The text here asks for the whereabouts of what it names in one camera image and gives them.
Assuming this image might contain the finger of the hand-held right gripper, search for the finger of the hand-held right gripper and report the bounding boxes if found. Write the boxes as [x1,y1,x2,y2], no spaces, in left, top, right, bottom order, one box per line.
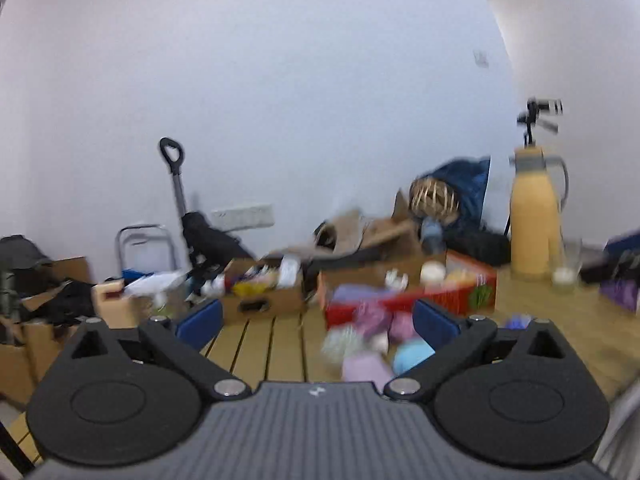
[580,232,640,285]

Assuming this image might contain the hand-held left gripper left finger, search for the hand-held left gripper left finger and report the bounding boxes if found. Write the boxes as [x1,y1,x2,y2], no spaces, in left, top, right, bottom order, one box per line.
[60,299,252,401]

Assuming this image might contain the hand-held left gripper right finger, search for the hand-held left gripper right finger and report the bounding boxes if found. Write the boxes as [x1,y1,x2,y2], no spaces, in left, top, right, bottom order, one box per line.
[385,300,576,402]

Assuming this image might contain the pink purple cloth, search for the pink purple cloth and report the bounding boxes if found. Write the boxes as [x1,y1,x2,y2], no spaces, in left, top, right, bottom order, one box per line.
[390,312,417,342]

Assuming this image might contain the light blue plush item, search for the light blue plush item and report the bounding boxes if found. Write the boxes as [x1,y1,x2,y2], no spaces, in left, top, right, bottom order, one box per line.
[392,340,437,376]

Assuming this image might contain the white plush ball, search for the white plush ball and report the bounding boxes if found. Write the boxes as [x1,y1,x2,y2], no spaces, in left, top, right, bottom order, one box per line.
[421,261,447,286]

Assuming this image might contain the white yellow plush hamster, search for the white yellow plush hamster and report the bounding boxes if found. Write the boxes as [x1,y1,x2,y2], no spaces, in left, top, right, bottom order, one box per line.
[444,267,476,287]

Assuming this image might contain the purple drawstring pouch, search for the purple drawstring pouch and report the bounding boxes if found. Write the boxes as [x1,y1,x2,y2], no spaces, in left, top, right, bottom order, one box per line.
[352,302,392,337]

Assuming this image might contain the lilac fluffy cloth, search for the lilac fluffy cloth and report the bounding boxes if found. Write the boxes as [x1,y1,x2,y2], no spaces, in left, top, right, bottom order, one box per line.
[342,352,394,384]

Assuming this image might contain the red cardboard box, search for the red cardboard box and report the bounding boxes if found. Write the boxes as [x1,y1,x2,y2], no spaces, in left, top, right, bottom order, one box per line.
[320,250,498,330]

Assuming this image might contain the grey-green fluffy ball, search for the grey-green fluffy ball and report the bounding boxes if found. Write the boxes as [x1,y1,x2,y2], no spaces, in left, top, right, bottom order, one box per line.
[322,325,362,367]

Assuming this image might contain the purple tissue pack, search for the purple tissue pack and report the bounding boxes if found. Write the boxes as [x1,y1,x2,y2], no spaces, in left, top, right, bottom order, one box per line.
[599,280,640,315]

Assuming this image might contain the glass cup with candle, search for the glass cup with candle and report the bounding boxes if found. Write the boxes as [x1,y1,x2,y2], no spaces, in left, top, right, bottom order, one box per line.
[550,239,583,293]

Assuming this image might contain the white paper sheet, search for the white paper sheet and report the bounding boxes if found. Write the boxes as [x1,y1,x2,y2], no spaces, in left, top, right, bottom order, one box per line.
[124,271,187,297]

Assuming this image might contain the yellow item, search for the yellow item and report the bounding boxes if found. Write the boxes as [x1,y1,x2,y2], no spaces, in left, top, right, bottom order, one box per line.
[232,280,276,297]

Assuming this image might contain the black bag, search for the black bag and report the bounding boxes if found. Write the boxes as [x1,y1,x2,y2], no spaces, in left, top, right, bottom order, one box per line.
[181,211,256,271]

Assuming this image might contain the large open cardboard box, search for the large open cardboard box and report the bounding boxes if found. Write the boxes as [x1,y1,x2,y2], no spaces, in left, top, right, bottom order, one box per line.
[270,187,423,281]

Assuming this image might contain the black suitcase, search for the black suitcase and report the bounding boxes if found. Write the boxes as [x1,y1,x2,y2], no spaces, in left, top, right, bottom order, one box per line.
[445,230,512,267]

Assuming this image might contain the blue water bottle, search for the blue water bottle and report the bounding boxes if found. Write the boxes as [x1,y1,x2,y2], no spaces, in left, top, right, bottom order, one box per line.
[420,216,446,256]

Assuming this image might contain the beige carton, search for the beige carton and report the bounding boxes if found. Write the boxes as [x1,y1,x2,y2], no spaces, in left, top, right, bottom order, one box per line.
[92,280,126,328]

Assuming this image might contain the yellow thermos jug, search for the yellow thermos jug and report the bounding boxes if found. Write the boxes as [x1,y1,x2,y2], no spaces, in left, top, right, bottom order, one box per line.
[509,147,571,281]

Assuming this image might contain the white labelled packet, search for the white labelled packet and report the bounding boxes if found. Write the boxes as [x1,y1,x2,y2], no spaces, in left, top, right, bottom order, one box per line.
[277,255,303,288]

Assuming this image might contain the wicker ball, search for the wicker ball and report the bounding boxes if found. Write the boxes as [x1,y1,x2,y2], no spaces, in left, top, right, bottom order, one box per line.
[410,176,461,218]

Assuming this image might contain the black clothing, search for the black clothing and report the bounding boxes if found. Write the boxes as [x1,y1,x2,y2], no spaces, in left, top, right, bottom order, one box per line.
[47,280,101,326]

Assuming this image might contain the brown paper bag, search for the brown paper bag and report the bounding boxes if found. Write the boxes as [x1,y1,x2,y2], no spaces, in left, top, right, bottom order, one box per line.
[315,210,371,256]

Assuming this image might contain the brown cardboard boxes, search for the brown cardboard boxes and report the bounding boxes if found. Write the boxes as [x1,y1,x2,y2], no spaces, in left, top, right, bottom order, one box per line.
[0,256,96,406]

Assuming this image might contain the dark blue jacket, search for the dark blue jacket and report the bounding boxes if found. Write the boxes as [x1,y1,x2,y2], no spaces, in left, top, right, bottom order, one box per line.
[430,156,492,233]

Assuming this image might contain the black tripod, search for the black tripod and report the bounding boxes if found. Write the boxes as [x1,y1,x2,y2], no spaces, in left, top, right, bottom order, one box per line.
[517,112,561,148]

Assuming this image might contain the grey backpack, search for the grey backpack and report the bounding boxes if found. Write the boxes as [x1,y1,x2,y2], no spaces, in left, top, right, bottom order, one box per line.
[0,235,53,311]

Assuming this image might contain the small cardboard box with handle hole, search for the small cardboard box with handle hole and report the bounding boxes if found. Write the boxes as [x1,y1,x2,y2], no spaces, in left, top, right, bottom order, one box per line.
[220,257,307,325]

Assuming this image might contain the metal folding stool frame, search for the metal folding stool frame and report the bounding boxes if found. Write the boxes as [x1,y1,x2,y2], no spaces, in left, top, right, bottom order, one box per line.
[116,224,178,276]

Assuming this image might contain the white wall socket row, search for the white wall socket row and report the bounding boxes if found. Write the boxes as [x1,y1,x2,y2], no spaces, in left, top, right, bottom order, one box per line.
[210,203,276,231]

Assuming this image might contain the black trolley handle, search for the black trolley handle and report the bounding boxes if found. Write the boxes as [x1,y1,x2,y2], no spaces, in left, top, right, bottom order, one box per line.
[159,137,193,266]

